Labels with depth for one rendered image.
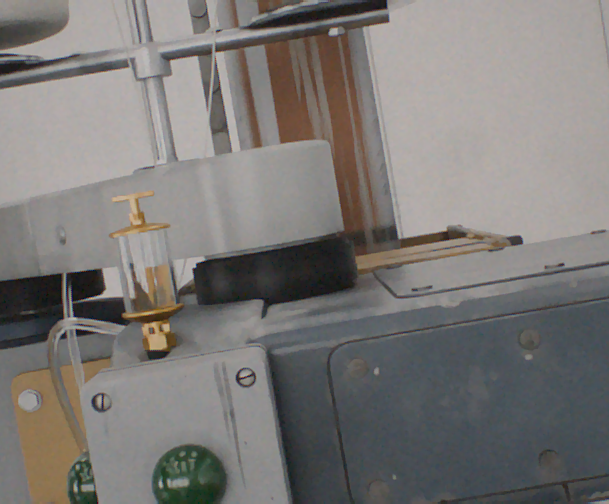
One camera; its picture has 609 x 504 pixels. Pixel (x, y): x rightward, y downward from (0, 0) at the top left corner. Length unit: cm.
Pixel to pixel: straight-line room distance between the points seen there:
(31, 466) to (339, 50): 40
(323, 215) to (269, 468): 20
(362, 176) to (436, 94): 473
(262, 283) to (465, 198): 511
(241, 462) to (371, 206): 56
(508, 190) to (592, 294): 523
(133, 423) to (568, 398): 19
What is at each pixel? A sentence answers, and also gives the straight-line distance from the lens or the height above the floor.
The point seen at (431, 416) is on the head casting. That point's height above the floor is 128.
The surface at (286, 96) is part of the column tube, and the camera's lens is 107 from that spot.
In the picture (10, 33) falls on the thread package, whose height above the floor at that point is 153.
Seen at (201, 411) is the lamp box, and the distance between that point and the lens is 53.
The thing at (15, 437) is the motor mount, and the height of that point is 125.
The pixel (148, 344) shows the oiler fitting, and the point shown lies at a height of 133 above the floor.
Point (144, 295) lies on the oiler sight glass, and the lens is 60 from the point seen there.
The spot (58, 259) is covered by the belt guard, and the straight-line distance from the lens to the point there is 84.
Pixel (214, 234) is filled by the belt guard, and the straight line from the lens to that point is 70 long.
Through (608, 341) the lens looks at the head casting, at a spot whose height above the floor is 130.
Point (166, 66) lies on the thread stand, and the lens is 92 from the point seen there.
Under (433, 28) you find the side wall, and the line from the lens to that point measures 581.
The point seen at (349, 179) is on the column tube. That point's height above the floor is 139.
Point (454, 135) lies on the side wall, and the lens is 579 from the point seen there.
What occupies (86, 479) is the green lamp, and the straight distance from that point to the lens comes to 55.
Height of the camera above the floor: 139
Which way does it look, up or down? 3 degrees down
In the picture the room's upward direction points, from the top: 10 degrees counter-clockwise
